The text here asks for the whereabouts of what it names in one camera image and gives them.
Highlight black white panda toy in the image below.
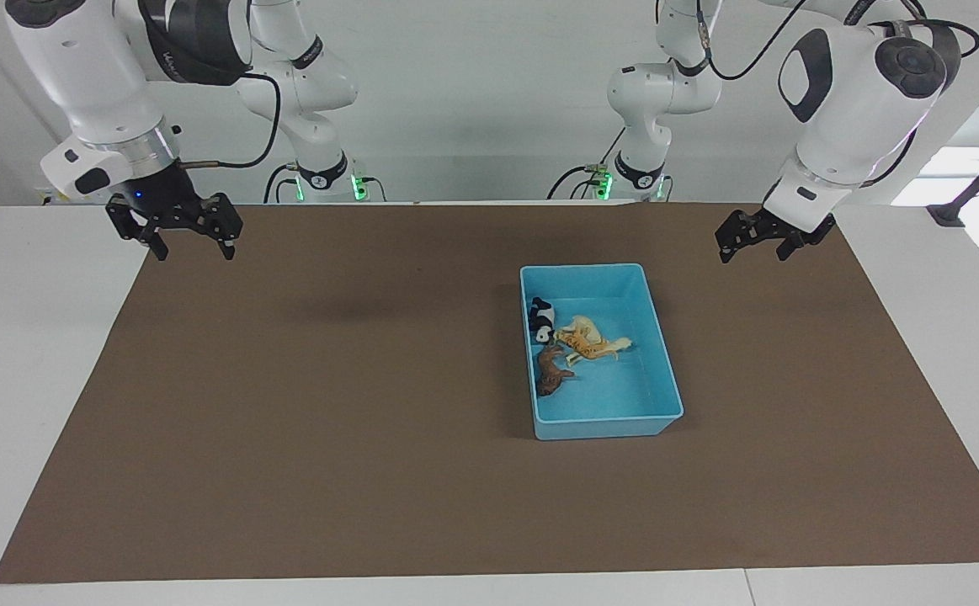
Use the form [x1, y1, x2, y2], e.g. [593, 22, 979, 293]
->
[527, 296, 558, 345]

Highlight brown horse toy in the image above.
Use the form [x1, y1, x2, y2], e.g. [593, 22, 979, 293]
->
[535, 344, 577, 398]

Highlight black clamp stand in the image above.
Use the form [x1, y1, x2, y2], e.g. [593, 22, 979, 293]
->
[926, 130, 979, 229]

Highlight orange striped tiger toy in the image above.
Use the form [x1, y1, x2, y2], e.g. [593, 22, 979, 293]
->
[554, 329, 609, 368]

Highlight brown table mat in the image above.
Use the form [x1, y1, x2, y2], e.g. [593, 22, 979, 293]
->
[0, 202, 979, 585]

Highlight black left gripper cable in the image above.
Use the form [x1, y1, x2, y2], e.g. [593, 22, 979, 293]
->
[694, 0, 979, 188]

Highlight light blue plastic storage box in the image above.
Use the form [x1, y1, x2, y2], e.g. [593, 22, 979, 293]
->
[519, 263, 685, 442]

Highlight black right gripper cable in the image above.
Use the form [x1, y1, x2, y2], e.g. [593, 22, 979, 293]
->
[179, 71, 285, 171]

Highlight cream llama toy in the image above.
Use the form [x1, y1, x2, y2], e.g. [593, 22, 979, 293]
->
[558, 315, 634, 363]

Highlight black base cable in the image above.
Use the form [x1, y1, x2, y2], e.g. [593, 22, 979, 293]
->
[546, 126, 627, 201]
[263, 162, 302, 205]

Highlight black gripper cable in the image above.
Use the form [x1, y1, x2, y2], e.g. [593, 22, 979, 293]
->
[179, 71, 285, 171]
[694, 0, 979, 188]

